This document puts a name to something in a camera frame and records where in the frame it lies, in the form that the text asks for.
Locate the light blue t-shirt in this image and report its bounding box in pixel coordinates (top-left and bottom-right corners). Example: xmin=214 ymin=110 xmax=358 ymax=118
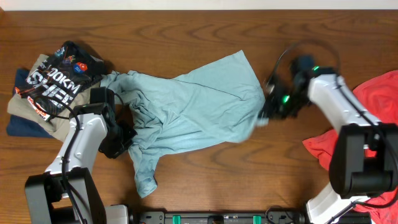
xmin=101 ymin=51 xmax=266 ymax=197

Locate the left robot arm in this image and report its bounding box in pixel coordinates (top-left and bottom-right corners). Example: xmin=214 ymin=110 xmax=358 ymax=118
xmin=24 ymin=103 xmax=135 ymax=224

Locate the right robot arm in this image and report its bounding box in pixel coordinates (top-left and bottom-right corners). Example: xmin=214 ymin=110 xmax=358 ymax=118
xmin=259 ymin=66 xmax=397 ymax=223

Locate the black printed folded shirt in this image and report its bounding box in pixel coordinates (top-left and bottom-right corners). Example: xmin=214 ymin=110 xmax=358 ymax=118
xmin=15 ymin=41 xmax=106 ymax=121

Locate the red t-shirt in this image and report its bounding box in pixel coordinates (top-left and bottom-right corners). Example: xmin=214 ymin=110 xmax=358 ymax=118
xmin=303 ymin=70 xmax=397 ymax=224

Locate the navy blue folded garment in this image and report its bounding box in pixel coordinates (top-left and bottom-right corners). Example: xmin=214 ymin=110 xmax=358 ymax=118
xmin=6 ymin=68 xmax=52 ymax=138

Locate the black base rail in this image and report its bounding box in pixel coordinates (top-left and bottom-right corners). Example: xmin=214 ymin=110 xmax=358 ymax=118
xmin=128 ymin=207 xmax=311 ymax=224

